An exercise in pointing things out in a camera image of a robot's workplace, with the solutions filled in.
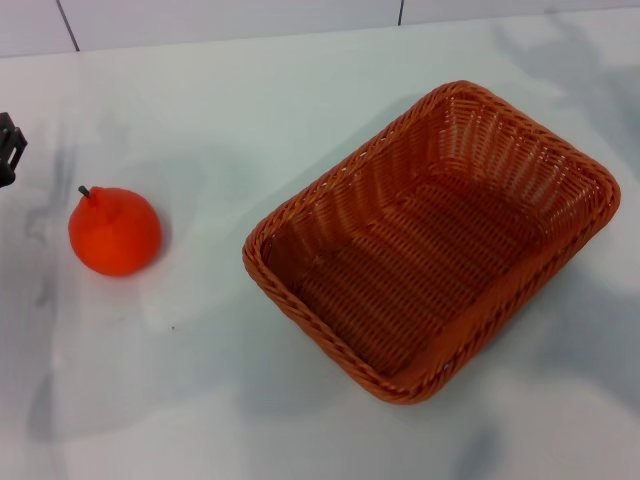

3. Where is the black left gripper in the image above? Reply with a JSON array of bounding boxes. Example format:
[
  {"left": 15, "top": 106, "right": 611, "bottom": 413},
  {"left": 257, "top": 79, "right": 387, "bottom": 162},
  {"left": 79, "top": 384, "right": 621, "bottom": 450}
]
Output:
[{"left": 0, "top": 111, "right": 28, "bottom": 189}]

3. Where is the orange woven plastic basket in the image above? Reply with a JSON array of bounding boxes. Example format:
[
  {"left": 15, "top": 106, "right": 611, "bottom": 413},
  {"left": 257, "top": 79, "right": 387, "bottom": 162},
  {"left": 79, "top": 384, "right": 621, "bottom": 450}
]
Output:
[{"left": 242, "top": 79, "right": 622, "bottom": 406}]

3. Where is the orange toy fruit with stem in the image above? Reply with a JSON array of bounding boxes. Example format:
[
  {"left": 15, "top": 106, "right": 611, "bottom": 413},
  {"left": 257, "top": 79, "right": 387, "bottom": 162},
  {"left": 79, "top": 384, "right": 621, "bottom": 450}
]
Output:
[{"left": 68, "top": 185, "right": 163, "bottom": 277}]

